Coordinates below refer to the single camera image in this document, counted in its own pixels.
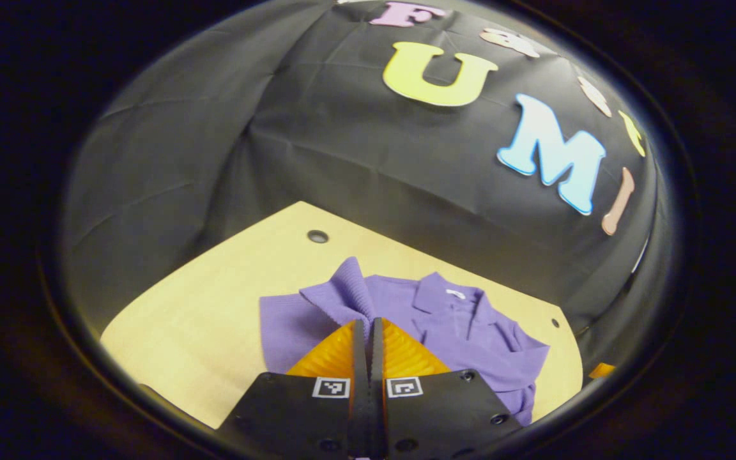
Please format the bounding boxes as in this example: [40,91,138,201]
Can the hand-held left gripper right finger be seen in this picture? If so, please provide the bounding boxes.
[369,317,523,460]

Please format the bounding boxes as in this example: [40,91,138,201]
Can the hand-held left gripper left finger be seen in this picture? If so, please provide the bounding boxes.
[215,318,369,460]

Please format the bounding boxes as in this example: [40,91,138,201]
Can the purple knit shirt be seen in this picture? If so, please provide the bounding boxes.
[259,257,551,427]

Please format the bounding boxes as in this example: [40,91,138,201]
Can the black backdrop cloth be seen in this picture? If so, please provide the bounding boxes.
[61,0,663,358]

